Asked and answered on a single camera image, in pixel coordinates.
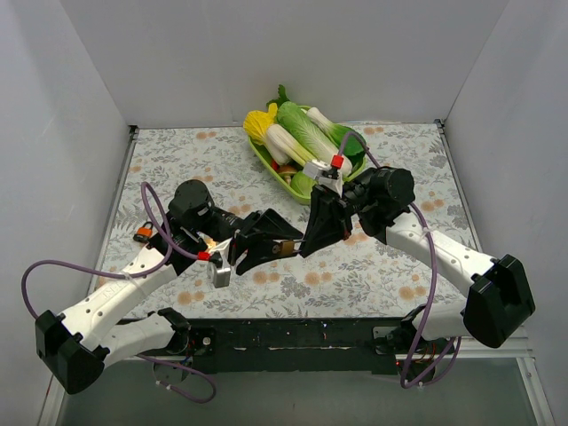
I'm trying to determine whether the small brass padlock shackle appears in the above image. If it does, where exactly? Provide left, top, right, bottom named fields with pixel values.
left=272, top=240, right=303, bottom=258

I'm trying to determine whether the orange black padlock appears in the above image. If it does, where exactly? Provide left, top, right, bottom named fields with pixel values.
left=133, top=221, right=154, bottom=244

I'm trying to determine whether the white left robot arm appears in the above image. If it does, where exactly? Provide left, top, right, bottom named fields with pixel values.
left=35, top=179, right=303, bottom=394

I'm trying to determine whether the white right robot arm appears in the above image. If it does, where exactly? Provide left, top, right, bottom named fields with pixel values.
left=299, top=161, right=535, bottom=353

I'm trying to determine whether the green plastic tray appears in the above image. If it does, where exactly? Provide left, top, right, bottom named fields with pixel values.
left=246, top=100, right=365, bottom=204

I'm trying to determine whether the floral patterned table mat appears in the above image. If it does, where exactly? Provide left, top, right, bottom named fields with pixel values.
left=102, top=123, right=476, bottom=319

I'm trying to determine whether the green round cabbage toy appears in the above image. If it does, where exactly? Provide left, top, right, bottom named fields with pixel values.
left=290, top=171, right=316, bottom=198

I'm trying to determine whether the brown mushroom toy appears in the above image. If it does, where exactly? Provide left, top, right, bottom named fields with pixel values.
left=277, top=164, right=298, bottom=185

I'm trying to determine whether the napa cabbage toy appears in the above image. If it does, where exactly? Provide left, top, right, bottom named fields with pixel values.
left=276, top=101, right=338, bottom=164

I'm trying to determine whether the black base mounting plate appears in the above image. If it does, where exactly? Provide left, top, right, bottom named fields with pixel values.
left=147, top=317, right=416, bottom=375

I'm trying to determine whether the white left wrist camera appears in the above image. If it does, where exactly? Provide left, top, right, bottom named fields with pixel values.
left=197, top=251, right=232, bottom=288

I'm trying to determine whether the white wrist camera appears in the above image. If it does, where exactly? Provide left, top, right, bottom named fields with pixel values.
left=303, top=160, right=343, bottom=195
left=197, top=251, right=232, bottom=288

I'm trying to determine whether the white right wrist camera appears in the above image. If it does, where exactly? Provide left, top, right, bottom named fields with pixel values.
left=303, top=160, right=343, bottom=195

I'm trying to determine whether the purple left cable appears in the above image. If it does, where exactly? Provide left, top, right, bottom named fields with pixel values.
left=20, top=181, right=218, bottom=404

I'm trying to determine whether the purple cable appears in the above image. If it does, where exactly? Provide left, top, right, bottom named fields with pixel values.
left=335, top=132, right=461, bottom=390
left=20, top=181, right=218, bottom=404

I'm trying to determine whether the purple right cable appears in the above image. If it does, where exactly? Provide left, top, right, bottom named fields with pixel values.
left=335, top=132, right=461, bottom=390

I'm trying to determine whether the aluminium frame rail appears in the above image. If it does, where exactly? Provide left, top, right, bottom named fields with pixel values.
left=40, top=341, right=555, bottom=425

